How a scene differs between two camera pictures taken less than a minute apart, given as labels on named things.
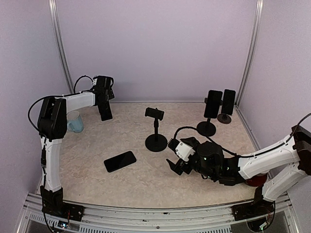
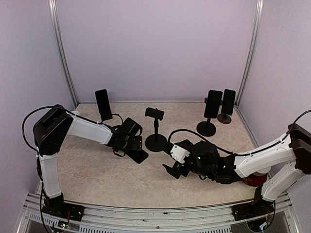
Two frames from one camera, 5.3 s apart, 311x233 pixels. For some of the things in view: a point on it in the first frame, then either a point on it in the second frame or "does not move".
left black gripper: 111,95 → 137,145
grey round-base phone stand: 224,118 does not move
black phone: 119,161 → 138,156
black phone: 213,104 does not move
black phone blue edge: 105,110 does not move
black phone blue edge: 228,102 does not move
